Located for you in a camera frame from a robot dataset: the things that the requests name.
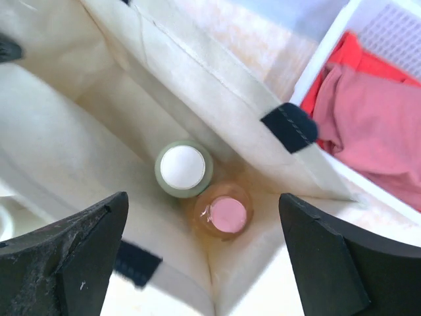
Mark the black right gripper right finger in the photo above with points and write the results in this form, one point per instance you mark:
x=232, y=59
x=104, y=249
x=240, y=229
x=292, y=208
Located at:
x=342, y=269

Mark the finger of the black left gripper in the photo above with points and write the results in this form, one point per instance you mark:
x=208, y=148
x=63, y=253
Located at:
x=9, y=50

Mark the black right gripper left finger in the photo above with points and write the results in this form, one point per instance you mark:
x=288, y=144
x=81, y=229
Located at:
x=64, y=268

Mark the beige canvas tote bag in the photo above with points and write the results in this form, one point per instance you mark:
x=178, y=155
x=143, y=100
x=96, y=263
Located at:
x=102, y=89

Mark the green bottle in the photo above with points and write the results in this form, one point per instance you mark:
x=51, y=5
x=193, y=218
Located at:
x=184, y=169

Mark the red cloth in basket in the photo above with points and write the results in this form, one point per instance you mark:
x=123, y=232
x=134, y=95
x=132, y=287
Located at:
x=368, y=114

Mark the white plastic mesh basket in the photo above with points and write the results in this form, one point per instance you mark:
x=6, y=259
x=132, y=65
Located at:
x=390, y=30

